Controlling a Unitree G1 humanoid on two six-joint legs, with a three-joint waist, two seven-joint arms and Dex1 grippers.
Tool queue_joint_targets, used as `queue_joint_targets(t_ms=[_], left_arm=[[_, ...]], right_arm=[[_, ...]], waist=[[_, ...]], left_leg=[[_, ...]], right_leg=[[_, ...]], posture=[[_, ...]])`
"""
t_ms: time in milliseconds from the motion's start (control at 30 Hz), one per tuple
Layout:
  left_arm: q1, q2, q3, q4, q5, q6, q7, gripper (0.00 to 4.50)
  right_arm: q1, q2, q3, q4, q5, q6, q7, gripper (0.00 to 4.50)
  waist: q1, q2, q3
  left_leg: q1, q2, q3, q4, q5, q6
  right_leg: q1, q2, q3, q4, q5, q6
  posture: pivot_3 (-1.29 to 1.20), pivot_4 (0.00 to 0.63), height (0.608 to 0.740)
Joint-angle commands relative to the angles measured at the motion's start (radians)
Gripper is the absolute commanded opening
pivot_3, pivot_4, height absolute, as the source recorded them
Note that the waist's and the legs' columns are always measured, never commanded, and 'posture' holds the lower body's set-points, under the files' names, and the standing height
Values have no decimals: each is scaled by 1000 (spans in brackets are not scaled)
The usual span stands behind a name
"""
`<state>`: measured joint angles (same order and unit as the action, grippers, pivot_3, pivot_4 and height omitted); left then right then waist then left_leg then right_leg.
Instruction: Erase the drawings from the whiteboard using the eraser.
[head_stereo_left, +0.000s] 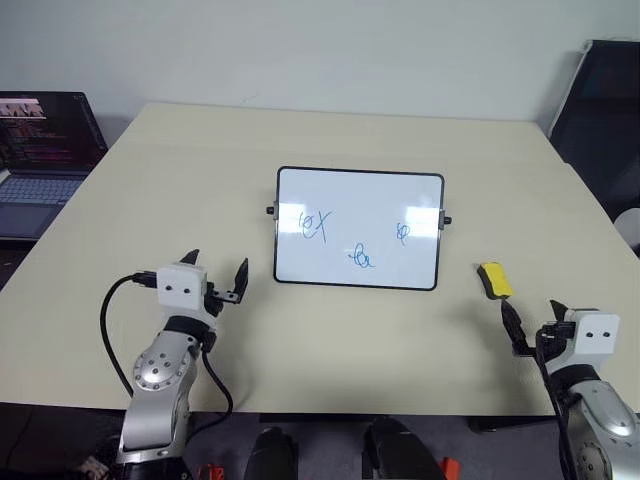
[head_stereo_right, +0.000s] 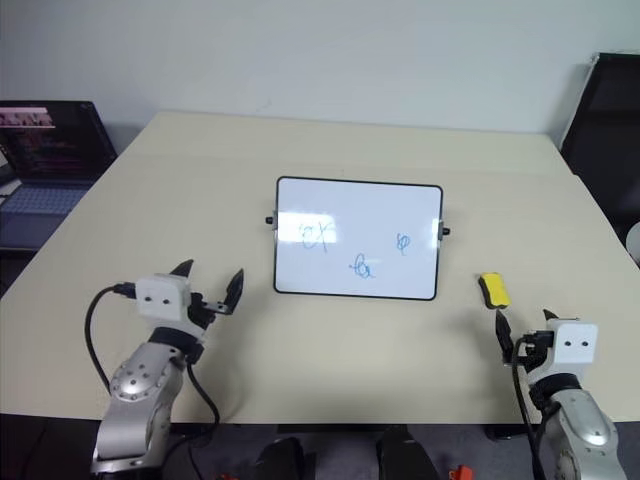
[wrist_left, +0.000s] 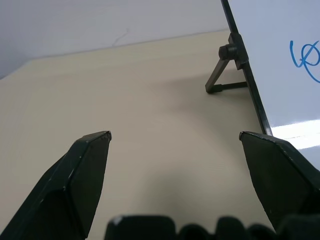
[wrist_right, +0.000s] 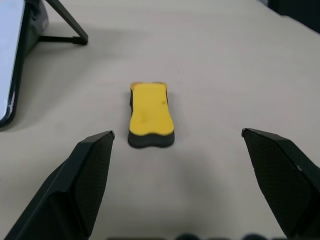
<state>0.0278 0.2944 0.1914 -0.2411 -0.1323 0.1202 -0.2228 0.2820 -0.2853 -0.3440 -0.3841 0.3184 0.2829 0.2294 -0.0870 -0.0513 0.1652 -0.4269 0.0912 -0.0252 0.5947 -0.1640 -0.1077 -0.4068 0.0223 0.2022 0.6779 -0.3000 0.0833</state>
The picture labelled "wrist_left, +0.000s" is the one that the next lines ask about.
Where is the black whiteboard stand leg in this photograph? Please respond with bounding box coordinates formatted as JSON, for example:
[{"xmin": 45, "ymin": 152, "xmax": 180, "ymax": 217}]
[{"xmin": 204, "ymin": 33, "xmax": 250, "ymax": 95}]

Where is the black-framed whiteboard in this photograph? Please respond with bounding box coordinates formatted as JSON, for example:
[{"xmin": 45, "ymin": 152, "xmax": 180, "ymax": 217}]
[{"xmin": 220, "ymin": 0, "xmax": 320, "ymax": 151}]

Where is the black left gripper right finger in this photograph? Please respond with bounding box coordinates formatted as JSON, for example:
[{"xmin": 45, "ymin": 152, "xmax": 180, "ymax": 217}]
[{"xmin": 238, "ymin": 130, "xmax": 320, "ymax": 235}]

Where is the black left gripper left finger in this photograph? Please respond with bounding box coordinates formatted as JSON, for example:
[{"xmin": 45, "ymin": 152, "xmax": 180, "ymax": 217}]
[{"xmin": 0, "ymin": 130, "xmax": 113, "ymax": 240}]

